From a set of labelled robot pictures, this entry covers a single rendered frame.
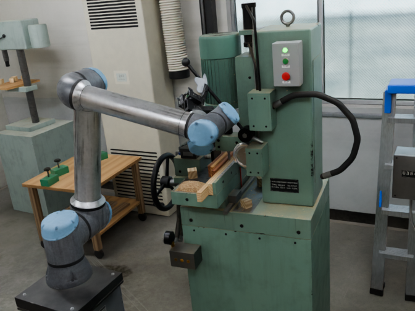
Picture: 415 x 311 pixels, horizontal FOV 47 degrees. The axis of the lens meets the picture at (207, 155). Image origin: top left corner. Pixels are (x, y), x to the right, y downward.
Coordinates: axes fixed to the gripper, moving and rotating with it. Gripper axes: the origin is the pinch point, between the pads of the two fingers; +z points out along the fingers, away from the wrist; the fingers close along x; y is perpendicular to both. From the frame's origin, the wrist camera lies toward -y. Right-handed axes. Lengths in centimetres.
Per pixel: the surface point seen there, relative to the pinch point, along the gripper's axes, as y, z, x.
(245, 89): -14.8, -5.9, -14.1
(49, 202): -40, 97, 223
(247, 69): -10.8, -2.4, -20.3
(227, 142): -26.0, -10.6, 10.2
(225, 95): -11.7, -3.8, -5.8
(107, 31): -10, 150, 85
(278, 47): -6.6, -12.2, -38.6
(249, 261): -48, -53, 31
